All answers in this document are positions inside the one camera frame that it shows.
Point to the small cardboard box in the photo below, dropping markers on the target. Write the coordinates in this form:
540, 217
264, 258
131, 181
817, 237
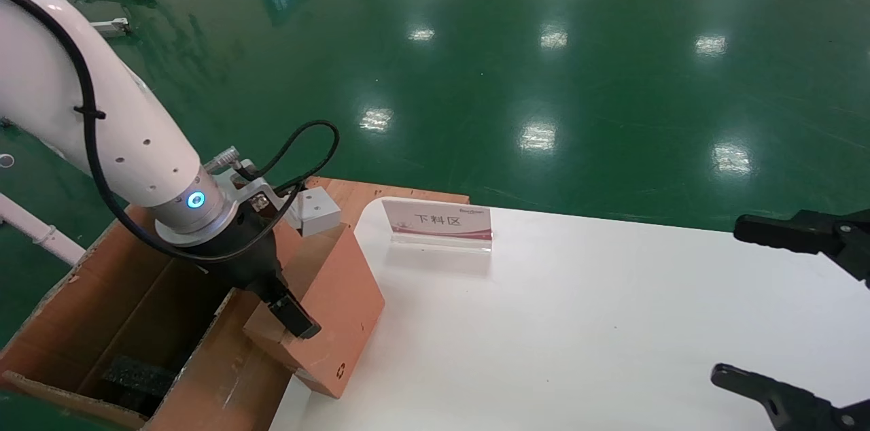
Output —
340, 322

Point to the acrylic sign with red print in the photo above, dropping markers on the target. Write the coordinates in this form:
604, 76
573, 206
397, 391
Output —
438, 220

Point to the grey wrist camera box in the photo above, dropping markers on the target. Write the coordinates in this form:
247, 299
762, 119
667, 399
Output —
319, 210

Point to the large cardboard box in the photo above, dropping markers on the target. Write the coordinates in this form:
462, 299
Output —
231, 383

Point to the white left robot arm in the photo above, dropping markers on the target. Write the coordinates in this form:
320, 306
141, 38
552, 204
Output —
102, 111

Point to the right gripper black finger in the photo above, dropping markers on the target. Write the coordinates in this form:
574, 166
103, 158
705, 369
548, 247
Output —
785, 232
778, 397

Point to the white pipe frame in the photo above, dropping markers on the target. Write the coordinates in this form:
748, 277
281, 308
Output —
34, 227

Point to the black foam block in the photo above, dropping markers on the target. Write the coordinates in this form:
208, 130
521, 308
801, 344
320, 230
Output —
136, 376

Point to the white metal floor bar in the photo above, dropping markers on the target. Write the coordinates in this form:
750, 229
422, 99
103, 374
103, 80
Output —
112, 26

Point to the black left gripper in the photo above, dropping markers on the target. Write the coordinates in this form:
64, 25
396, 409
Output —
245, 254

